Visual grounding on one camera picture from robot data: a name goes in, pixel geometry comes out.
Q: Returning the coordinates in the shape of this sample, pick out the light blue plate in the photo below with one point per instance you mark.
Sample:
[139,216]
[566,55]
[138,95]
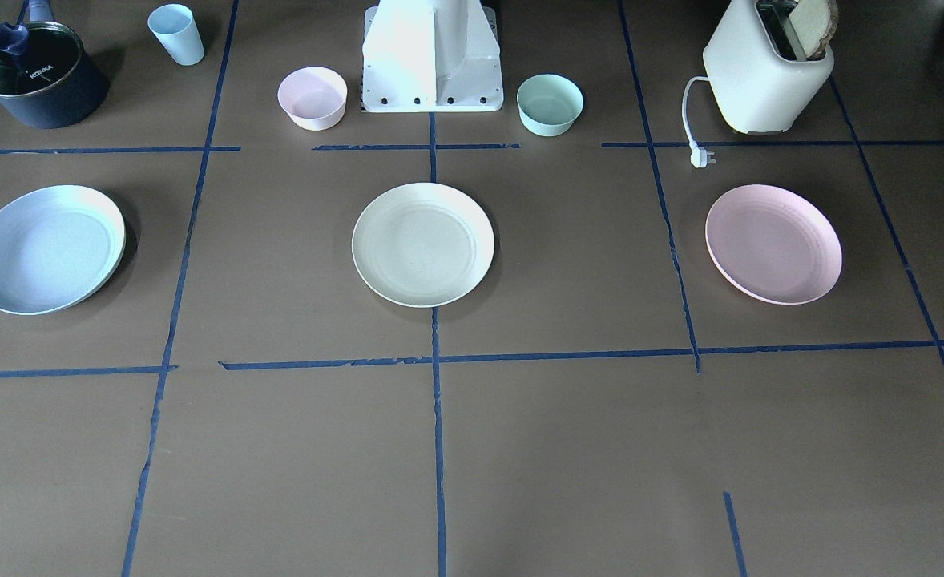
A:
[58,246]

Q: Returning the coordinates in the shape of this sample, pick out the pink plate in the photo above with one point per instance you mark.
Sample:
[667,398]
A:
[773,245]

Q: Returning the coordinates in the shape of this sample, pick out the dark blue saucepan with lid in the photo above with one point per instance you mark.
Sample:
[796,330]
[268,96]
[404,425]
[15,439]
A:
[47,78]

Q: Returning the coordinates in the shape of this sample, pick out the cream white plate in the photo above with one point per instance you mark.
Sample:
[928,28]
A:
[423,245]

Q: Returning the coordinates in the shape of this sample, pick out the slice of toast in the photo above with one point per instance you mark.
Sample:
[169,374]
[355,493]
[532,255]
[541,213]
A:
[814,23]

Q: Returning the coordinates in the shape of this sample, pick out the mint green bowl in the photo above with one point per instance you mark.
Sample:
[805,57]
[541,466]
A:
[549,104]

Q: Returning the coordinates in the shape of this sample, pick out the pink bowl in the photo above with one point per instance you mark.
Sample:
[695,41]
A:
[314,98]

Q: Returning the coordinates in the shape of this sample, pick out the light blue cup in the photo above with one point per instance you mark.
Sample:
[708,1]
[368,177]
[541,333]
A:
[174,26]

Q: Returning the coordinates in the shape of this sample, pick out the cream white toaster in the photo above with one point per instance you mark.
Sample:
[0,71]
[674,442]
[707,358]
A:
[758,74]

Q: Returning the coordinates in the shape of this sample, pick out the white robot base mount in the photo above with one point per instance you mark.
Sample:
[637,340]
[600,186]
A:
[430,57]

